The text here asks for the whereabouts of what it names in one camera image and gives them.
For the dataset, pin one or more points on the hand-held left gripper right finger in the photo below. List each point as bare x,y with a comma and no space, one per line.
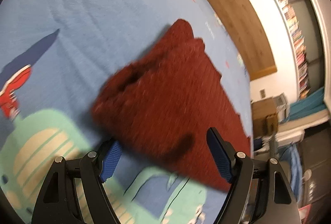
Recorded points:
219,156

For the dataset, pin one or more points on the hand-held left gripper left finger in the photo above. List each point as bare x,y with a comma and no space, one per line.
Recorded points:
111,162

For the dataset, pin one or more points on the dark red knitted sweater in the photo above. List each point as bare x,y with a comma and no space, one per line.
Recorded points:
168,100

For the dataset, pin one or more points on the dark blue backpack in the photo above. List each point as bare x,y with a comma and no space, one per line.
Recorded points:
259,144

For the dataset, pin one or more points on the cardboard box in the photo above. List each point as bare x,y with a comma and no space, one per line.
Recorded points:
263,115

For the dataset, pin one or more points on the blue duvet pile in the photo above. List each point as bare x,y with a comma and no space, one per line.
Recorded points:
293,169

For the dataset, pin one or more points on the white printer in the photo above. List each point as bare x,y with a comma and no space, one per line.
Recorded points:
281,105

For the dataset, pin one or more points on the white lamp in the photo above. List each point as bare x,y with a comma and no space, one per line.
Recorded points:
307,175

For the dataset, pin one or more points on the wooden headboard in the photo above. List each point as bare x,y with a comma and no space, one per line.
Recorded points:
240,19

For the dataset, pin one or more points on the row of books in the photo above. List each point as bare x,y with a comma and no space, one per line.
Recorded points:
294,32

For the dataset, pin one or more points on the blue dinosaur print bedsheet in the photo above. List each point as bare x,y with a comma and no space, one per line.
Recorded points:
77,19

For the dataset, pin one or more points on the grey wall socket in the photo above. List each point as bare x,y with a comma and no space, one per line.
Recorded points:
262,93

